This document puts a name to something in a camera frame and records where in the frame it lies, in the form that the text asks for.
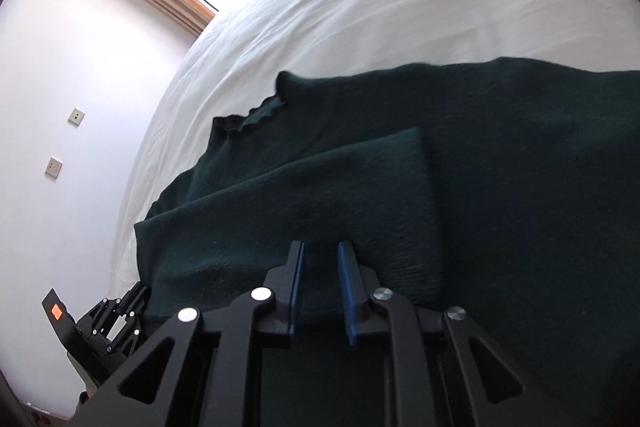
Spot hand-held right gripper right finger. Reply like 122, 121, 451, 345
337, 241, 566, 427

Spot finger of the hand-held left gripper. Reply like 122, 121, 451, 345
92, 312, 148, 358
86, 282, 152, 325

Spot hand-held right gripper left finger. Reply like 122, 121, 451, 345
75, 241, 307, 427

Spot dark green knit sweater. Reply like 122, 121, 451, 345
134, 62, 640, 427

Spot white bed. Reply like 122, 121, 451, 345
107, 0, 640, 293

